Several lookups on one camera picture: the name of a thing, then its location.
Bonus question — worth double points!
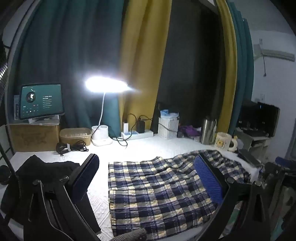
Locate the brown cardboard box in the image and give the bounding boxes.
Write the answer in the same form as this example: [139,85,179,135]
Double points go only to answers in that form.
[8,123,61,153]

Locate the stainless steel tumbler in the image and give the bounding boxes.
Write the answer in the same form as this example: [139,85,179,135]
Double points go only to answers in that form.
[199,118,217,145]

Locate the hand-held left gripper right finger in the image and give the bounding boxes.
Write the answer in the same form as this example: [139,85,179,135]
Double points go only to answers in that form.
[194,154,273,241]

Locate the blue yellow plaid pants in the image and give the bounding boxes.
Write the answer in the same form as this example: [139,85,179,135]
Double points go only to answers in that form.
[108,149,251,238]

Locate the beige lidded plastic container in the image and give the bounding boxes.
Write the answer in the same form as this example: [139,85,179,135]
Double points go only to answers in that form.
[59,127,92,147]

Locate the white wall air conditioner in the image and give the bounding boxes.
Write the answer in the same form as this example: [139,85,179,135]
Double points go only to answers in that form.
[253,44,295,62]

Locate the white power strip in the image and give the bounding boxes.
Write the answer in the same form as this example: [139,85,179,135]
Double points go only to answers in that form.
[121,130,154,140]

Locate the black flat case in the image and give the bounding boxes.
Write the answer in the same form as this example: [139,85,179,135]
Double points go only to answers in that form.
[238,149,263,166]

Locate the black cloth garment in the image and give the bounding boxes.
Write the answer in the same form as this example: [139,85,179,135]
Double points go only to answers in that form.
[0,155,81,227]

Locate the black monitor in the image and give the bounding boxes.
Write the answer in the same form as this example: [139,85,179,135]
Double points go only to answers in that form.
[238,101,280,137]

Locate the white textured table cover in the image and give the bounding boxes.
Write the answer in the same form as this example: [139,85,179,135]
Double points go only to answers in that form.
[0,133,262,241]

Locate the grey desk cabinet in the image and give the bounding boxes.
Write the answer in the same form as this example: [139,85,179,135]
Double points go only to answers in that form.
[236,127,271,163]

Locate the black charger brick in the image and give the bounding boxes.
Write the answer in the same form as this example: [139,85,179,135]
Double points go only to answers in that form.
[136,118,146,133]

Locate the black mesh panel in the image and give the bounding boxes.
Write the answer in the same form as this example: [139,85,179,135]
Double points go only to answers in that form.
[0,35,11,105]

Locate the white tablet stand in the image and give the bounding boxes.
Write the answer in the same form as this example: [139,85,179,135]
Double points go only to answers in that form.
[28,115,61,124]

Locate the white woven plastic basket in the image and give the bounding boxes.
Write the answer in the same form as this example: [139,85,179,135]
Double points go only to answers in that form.
[158,117,180,139]

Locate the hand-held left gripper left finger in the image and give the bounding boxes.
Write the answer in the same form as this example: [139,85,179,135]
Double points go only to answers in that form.
[23,153,102,241]

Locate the tablet with dark green screen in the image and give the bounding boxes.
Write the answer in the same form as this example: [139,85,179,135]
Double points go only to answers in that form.
[19,83,65,120]

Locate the white desk lamp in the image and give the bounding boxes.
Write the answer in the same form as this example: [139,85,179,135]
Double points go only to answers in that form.
[84,76,142,147]

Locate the cream cartoon bear mug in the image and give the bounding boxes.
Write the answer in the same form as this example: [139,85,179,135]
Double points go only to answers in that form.
[214,132,238,152]

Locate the yellow curtain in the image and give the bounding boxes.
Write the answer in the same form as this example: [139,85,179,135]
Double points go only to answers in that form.
[215,0,238,135]
[118,0,173,135]

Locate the purple cloth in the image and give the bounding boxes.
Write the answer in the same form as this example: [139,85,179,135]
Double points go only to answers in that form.
[180,125,201,137]

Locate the teal curtain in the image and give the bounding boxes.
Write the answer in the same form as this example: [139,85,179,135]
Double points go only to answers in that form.
[228,0,255,130]
[11,0,125,137]

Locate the blue face mask packet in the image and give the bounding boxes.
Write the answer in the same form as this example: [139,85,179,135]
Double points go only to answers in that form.
[160,109,179,120]

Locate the coiled black cable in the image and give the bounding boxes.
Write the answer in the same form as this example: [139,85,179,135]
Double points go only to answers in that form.
[56,140,89,156]

